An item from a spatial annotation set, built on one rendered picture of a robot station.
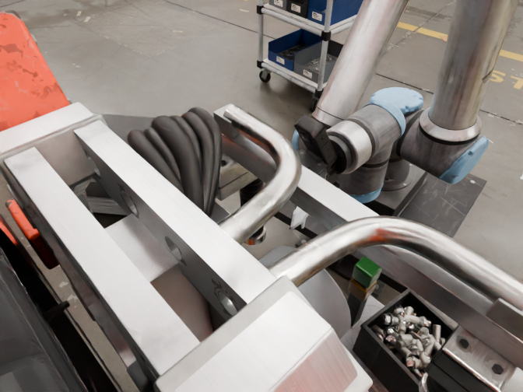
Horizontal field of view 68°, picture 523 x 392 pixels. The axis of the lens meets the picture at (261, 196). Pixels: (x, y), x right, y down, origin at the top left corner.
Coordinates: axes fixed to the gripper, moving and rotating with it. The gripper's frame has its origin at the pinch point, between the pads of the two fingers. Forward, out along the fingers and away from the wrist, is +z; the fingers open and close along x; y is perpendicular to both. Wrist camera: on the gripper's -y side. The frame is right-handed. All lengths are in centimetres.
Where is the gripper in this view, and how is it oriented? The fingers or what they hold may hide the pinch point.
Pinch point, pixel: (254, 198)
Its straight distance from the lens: 60.4
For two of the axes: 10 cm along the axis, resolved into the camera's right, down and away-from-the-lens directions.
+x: -6.8, -5.2, 5.1
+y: 0.0, 7.0, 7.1
